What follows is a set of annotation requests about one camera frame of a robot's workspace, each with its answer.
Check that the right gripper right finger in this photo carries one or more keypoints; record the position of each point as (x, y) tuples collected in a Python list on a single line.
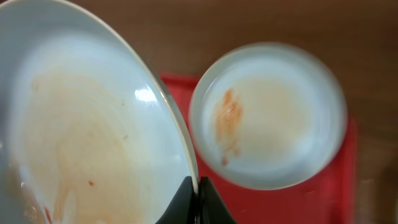
[(212, 209)]

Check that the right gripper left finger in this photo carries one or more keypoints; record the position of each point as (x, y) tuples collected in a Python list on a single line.
[(182, 208)]

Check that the white plate top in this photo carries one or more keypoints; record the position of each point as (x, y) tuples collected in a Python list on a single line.
[(268, 116)]

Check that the white plate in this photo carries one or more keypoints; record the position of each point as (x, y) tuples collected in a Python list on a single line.
[(89, 134), (268, 116)]

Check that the red plastic tray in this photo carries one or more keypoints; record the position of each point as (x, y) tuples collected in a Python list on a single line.
[(326, 198)]

